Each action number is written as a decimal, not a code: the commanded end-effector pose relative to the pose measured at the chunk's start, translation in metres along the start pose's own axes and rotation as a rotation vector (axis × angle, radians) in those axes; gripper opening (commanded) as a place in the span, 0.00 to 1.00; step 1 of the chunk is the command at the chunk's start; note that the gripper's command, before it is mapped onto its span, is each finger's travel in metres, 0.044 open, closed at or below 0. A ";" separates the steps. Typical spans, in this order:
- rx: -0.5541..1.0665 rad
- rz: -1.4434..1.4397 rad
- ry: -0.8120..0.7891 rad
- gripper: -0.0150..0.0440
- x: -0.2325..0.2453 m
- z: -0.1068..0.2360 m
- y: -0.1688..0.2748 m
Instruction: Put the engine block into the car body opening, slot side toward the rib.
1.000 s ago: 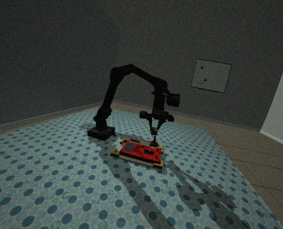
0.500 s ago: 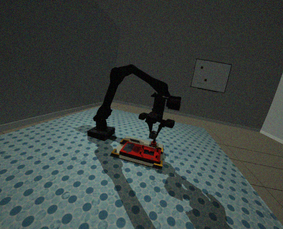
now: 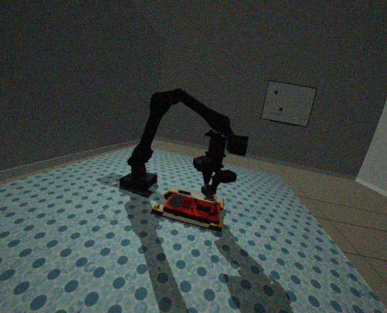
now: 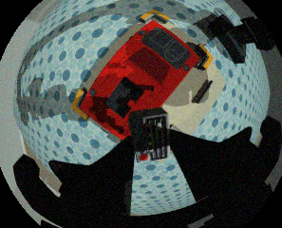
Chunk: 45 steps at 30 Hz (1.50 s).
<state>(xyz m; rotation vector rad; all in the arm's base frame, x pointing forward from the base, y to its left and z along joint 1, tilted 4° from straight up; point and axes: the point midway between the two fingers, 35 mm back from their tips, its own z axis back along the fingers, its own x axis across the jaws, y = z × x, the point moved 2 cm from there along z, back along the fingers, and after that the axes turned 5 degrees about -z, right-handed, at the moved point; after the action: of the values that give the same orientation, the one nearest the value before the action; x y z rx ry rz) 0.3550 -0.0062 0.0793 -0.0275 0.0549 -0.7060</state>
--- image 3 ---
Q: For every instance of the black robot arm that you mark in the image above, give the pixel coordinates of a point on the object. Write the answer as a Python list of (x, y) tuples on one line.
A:
[(160, 103)]

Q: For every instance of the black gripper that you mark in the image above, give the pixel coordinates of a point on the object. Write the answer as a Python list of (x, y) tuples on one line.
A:
[(224, 176)]

